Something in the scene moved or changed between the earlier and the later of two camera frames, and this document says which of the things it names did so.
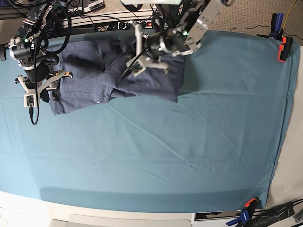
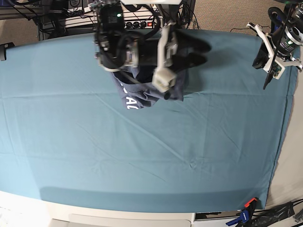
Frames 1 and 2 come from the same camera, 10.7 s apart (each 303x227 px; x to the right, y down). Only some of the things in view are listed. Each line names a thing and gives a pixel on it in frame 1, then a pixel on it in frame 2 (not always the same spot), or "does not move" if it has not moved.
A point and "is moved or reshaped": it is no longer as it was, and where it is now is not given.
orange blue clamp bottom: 246,215 does not move
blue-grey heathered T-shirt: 94,72 is moved or reshaped
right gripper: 129,44 → 266,51
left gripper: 54,84 → 161,53
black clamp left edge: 3,51 does not move
